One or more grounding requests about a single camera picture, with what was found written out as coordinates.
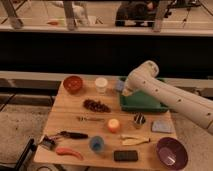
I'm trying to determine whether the purple bowl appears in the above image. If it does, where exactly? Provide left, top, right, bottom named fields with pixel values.
left=156, top=137, right=188, bottom=171

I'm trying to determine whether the yellow banana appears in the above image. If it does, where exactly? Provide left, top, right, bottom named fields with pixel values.
left=120, top=134, right=150, bottom=146

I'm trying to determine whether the green plastic tray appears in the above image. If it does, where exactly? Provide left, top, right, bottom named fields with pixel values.
left=118, top=76, right=169, bottom=114

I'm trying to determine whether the black rectangular block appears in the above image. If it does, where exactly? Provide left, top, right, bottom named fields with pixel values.
left=114, top=150, right=138, bottom=162

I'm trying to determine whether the blue sponge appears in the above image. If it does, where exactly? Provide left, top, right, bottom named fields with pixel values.
left=115, top=80, right=124, bottom=92

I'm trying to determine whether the blue cup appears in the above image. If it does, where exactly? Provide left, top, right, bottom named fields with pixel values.
left=89, top=136, right=105, bottom=153

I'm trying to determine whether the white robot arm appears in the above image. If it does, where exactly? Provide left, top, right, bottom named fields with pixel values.
left=122, top=60, right=213, bottom=135

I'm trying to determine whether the bunch of dark grapes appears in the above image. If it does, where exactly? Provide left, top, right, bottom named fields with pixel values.
left=83, top=99, right=111, bottom=113

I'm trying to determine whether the metal clip tool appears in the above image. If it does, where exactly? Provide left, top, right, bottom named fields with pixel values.
left=39, top=135, right=56, bottom=150

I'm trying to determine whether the black chair frame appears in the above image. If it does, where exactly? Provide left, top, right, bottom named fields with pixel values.
left=0, top=139, right=37, bottom=171

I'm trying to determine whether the person in background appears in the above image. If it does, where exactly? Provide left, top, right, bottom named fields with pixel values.
left=115, top=0, right=159, bottom=27

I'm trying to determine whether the white cup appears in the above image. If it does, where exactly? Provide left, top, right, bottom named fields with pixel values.
left=95, top=77, right=108, bottom=93

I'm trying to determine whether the black handled brush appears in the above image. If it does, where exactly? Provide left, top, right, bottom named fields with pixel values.
left=52, top=131, right=89, bottom=139

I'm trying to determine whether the orange round fruit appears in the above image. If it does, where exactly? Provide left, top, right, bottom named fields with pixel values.
left=107, top=119, right=120, bottom=133

